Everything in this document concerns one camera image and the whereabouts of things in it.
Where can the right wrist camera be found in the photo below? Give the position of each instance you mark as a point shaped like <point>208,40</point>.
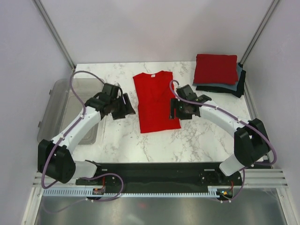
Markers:
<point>186,93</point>

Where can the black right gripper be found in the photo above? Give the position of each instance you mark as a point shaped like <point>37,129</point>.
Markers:
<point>174,103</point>

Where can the white slotted cable duct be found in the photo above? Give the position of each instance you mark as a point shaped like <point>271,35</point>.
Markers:
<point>92,192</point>

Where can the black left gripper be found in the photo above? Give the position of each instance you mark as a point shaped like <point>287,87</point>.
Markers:
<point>127,109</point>

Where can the right aluminium frame post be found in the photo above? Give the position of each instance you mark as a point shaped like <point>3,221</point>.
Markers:
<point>265,20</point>

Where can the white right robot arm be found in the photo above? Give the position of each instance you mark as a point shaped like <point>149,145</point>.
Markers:
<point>249,136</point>

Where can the aluminium frame post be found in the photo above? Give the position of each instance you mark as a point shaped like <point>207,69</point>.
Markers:
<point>54,33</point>
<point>265,20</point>

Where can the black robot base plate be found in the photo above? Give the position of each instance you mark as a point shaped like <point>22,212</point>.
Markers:
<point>160,177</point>

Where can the clear grey plastic bin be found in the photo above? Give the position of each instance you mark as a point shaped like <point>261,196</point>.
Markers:
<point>63,106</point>

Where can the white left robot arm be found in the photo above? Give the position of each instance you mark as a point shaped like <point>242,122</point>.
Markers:
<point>55,156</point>

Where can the left aluminium frame post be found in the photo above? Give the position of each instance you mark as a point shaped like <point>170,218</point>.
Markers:
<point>54,33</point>

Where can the bright red t-shirt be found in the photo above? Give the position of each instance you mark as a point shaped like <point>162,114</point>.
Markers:
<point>154,102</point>

